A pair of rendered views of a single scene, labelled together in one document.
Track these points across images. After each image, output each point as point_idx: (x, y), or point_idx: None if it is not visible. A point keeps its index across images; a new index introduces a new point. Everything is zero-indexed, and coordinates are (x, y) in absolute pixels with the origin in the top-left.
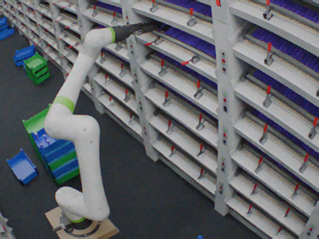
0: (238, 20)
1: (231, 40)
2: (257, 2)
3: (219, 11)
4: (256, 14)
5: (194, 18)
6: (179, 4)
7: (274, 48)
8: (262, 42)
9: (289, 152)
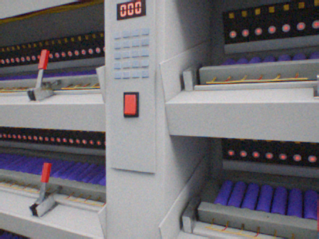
0: (181, 164)
1: (164, 232)
2: (255, 76)
3: (132, 136)
4: (278, 97)
5: (50, 193)
6: (21, 170)
7: (313, 221)
8: (262, 213)
9: None
